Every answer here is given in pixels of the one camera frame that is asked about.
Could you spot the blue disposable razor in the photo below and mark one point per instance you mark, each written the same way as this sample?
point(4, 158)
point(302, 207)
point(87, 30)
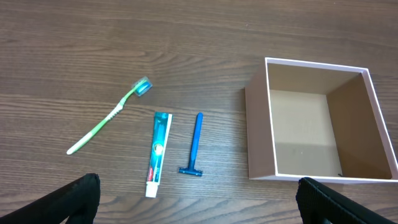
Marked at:
point(190, 169)

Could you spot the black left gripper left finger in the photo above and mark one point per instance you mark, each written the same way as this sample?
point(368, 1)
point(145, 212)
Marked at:
point(76, 202)

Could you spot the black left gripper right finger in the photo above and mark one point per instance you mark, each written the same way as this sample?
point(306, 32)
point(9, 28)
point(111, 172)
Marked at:
point(319, 204)

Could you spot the teal toothpaste tube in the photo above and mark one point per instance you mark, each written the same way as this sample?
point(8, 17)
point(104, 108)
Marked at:
point(162, 124)

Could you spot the white cardboard box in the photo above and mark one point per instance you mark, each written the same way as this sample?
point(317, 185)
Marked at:
point(318, 120)

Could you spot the green toothbrush with cap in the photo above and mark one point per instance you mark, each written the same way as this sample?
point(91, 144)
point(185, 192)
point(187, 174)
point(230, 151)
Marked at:
point(138, 88)

